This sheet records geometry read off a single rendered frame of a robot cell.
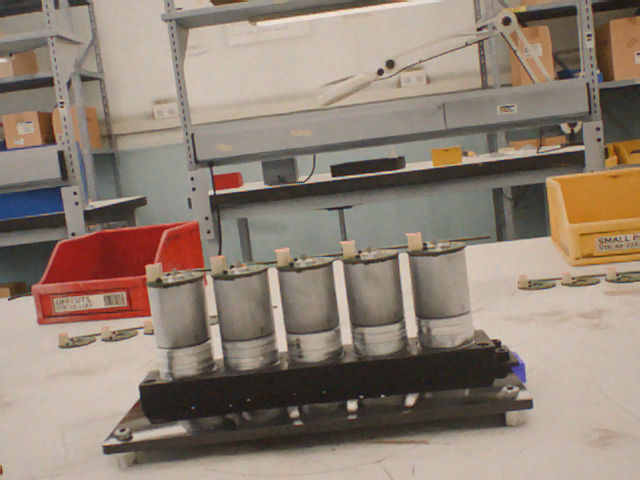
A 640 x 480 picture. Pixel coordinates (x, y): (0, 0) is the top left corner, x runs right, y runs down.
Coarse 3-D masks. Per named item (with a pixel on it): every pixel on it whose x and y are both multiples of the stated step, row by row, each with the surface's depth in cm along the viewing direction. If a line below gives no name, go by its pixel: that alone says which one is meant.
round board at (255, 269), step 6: (234, 264) 34; (258, 264) 34; (222, 270) 32; (228, 270) 33; (246, 270) 33; (252, 270) 33; (258, 270) 32; (264, 270) 33; (216, 276) 32; (222, 276) 32; (228, 276) 32; (234, 276) 32; (240, 276) 32; (246, 276) 32
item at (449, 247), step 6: (426, 246) 32; (444, 246) 32; (450, 246) 32; (456, 246) 32; (462, 246) 32; (408, 252) 32; (414, 252) 32; (420, 252) 32; (426, 252) 32; (432, 252) 32; (438, 252) 32; (444, 252) 32; (450, 252) 32
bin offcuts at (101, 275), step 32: (192, 224) 67; (64, 256) 65; (96, 256) 70; (128, 256) 71; (160, 256) 61; (192, 256) 67; (32, 288) 60; (64, 288) 60; (96, 288) 59; (128, 288) 58; (64, 320) 60
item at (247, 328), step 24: (216, 288) 33; (240, 288) 32; (264, 288) 33; (216, 312) 33; (240, 312) 32; (264, 312) 33; (240, 336) 32; (264, 336) 33; (240, 360) 32; (264, 360) 33
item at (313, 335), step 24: (288, 288) 32; (312, 288) 32; (288, 312) 32; (312, 312) 32; (336, 312) 33; (288, 336) 33; (312, 336) 32; (336, 336) 33; (288, 360) 33; (312, 360) 32
